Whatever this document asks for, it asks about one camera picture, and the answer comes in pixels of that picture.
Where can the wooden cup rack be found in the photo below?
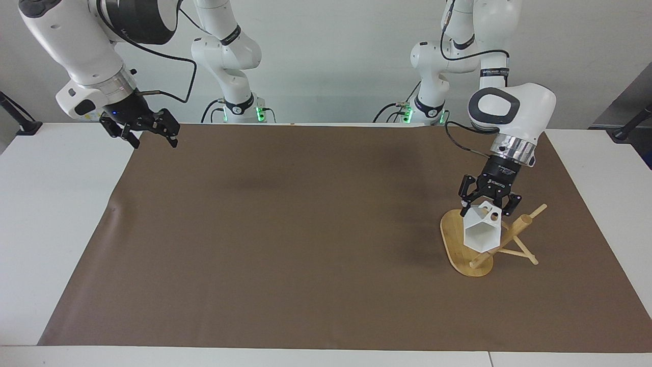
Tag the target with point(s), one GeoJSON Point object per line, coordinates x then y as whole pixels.
{"type": "Point", "coordinates": [458, 250]}

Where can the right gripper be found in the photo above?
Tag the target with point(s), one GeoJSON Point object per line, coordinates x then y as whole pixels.
{"type": "Point", "coordinates": [127, 109]}

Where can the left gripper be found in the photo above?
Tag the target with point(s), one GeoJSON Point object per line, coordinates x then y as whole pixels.
{"type": "Point", "coordinates": [501, 178]}

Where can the white faceted cup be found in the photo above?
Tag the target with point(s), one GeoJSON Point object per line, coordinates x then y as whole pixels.
{"type": "Point", "coordinates": [481, 232]}

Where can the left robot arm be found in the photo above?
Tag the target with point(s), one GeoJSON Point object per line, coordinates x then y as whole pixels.
{"type": "Point", "coordinates": [530, 109]}

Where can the black stand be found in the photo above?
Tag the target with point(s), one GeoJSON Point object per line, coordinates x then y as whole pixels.
{"type": "Point", "coordinates": [28, 126]}
{"type": "Point", "coordinates": [622, 133]}

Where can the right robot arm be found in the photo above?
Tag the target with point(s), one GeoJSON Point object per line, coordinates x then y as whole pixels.
{"type": "Point", "coordinates": [76, 46]}

